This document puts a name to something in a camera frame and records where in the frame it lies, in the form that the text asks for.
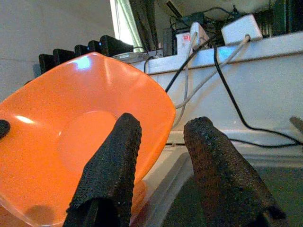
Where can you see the stainless steel sink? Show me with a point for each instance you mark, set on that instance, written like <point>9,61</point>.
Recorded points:
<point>284,189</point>

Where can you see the white plug adapter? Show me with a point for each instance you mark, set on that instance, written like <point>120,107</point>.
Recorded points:
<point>197,28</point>

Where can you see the black rectangular device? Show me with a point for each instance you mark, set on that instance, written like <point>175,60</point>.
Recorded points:
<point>81,49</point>
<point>116,45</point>
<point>46,63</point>
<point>94,46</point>
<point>64,55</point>

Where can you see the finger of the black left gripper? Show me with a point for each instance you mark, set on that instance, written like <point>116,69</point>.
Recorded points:
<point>4,128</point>

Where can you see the white square charger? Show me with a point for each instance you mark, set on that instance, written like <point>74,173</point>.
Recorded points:
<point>239,28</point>

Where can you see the flat silver device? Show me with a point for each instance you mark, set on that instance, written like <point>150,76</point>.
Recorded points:
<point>132,58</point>

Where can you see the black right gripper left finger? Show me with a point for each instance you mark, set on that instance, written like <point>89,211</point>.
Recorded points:
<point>111,170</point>

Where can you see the orange plastic bowl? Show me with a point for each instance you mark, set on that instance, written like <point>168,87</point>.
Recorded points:
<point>47,118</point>

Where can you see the chrome gooseneck faucet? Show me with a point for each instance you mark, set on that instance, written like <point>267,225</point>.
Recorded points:
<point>297,124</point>

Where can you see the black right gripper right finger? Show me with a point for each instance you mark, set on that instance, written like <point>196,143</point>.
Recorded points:
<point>222,179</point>

